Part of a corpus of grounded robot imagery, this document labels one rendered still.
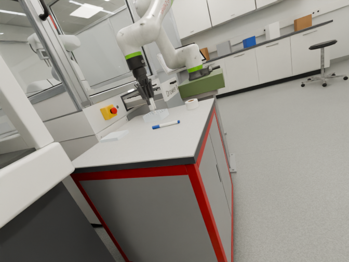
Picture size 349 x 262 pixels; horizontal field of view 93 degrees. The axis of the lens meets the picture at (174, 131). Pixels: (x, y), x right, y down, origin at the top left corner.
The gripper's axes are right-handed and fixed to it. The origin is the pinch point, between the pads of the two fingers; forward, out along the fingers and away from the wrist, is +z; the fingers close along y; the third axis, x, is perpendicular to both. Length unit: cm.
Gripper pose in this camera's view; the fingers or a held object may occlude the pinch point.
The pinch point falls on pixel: (151, 104)
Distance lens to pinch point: 99.1
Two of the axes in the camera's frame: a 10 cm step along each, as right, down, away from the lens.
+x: -8.2, 0.7, 5.6
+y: 4.8, -4.5, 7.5
